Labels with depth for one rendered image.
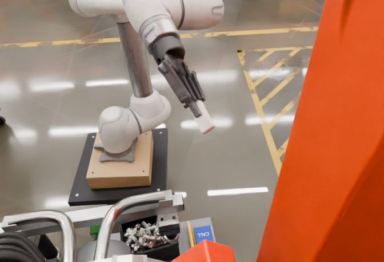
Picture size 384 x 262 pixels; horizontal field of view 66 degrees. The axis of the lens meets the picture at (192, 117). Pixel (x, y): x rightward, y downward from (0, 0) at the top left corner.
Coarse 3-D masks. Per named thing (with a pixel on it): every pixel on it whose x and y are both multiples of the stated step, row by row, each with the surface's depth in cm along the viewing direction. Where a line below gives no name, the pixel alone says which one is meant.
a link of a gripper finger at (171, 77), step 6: (168, 66) 63; (162, 72) 64; (168, 72) 64; (174, 72) 64; (168, 78) 64; (174, 78) 63; (174, 84) 64; (180, 84) 63; (174, 90) 64; (180, 90) 63; (186, 90) 63; (180, 96) 64; (186, 96) 63
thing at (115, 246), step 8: (96, 240) 70; (112, 240) 71; (80, 248) 71; (88, 248) 69; (112, 248) 69; (120, 248) 70; (128, 248) 73; (80, 256) 69; (88, 256) 68; (112, 256) 68
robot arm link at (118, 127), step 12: (108, 108) 144; (120, 108) 145; (108, 120) 139; (120, 120) 141; (132, 120) 146; (108, 132) 141; (120, 132) 142; (132, 132) 148; (108, 144) 147; (120, 144) 147
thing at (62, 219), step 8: (8, 216) 65; (16, 216) 64; (24, 216) 64; (32, 216) 64; (40, 216) 64; (48, 216) 64; (56, 216) 64; (64, 216) 64; (8, 224) 64; (16, 224) 64; (24, 224) 65; (64, 224) 63; (72, 224) 63; (64, 232) 61; (72, 232) 62; (64, 240) 60; (72, 240) 60; (64, 248) 59; (72, 248) 59; (64, 256) 58; (72, 256) 58
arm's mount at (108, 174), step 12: (144, 144) 164; (96, 156) 157; (144, 156) 158; (96, 168) 152; (108, 168) 152; (120, 168) 152; (132, 168) 152; (144, 168) 152; (96, 180) 150; (108, 180) 150; (120, 180) 151; (132, 180) 151; (144, 180) 152
